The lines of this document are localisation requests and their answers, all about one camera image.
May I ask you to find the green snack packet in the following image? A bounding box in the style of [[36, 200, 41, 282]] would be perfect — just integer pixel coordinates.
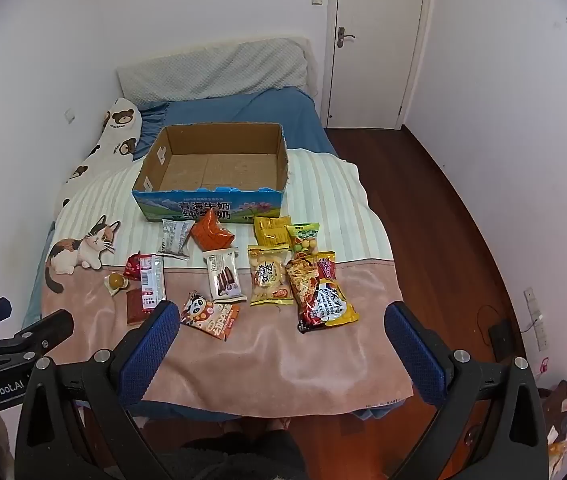
[[286, 223, 321, 255]]

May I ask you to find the white bear print pillow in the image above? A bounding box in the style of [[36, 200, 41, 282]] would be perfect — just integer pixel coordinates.
[[56, 97, 144, 211]]

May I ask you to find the cat print blanket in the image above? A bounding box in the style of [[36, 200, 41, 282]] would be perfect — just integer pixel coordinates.
[[40, 150, 415, 419]]

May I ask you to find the thin black cable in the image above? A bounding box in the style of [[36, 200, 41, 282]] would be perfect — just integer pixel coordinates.
[[476, 304, 514, 346]]

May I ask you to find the large red yellow chips bag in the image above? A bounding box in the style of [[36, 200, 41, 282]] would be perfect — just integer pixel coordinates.
[[286, 254, 360, 334]]

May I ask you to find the grey white snack packet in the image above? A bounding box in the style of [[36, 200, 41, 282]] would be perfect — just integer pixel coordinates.
[[156, 218, 196, 261]]

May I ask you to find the red white strip packet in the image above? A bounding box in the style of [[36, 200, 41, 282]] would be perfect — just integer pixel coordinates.
[[139, 255, 166, 313]]

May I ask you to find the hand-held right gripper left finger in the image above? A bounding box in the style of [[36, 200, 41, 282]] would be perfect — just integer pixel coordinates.
[[14, 300, 181, 480]]

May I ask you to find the brown snack bar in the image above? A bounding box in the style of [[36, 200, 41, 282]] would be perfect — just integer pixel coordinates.
[[126, 288, 156, 327]]

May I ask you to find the red purple snack packet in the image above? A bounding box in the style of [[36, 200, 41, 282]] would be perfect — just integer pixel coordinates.
[[316, 251, 338, 281]]

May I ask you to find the grey dotted pillow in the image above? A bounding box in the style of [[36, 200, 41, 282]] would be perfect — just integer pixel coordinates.
[[115, 36, 312, 107]]

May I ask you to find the orange snack packet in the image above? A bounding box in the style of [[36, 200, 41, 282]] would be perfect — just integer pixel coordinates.
[[190, 209, 236, 252]]

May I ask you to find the white power strip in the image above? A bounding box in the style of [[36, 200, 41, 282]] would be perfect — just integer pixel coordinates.
[[523, 287, 549, 352]]

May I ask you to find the black power adapter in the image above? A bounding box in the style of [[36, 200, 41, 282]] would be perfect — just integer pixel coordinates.
[[488, 322, 514, 361]]

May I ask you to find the cardboard box blue print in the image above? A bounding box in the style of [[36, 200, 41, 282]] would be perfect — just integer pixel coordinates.
[[132, 121, 290, 225]]

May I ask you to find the white door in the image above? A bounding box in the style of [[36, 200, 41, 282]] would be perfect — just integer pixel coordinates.
[[325, 0, 435, 129]]

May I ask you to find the white chocolate wafer packet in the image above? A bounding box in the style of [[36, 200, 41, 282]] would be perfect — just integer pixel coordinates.
[[202, 247, 247, 304]]

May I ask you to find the blue bed sheet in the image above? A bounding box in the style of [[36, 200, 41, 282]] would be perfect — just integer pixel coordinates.
[[22, 85, 394, 423]]

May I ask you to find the panda print snack packet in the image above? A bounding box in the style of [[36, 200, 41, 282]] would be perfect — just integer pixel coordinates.
[[179, 291, 240, 342]]

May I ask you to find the round yellow wrapped candy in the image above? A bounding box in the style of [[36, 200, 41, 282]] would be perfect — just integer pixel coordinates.
[[104, 271, 130, 295]]

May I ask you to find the yellow snack packet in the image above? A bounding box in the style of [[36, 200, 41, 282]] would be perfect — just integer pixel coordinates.
[[253, 215, 293, 247]]

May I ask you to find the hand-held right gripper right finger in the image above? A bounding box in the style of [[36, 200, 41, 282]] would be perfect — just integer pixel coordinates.
[[383, 301, 549, 480]]

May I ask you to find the clear yellow-edged biscuit packet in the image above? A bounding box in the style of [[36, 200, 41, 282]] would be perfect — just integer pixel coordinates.
[[247, 244, 295, 307]]

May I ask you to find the small red snack packet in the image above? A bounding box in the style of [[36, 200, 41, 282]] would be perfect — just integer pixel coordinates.
[[123, 253, 144, 281]]

